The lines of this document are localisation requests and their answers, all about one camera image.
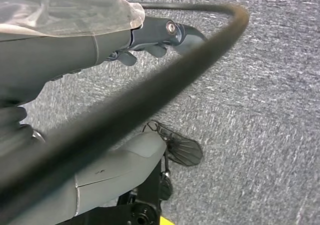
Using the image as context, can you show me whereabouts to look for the black ribbed robot foot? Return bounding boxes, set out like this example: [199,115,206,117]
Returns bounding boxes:
[159,171,174,202]
[142,120,204,168]

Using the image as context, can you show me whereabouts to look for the yellow floor tape outline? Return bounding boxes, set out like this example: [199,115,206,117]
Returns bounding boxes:
[159,216,176,225]

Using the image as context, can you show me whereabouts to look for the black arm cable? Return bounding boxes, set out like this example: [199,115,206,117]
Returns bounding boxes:
[0,1,251,225]

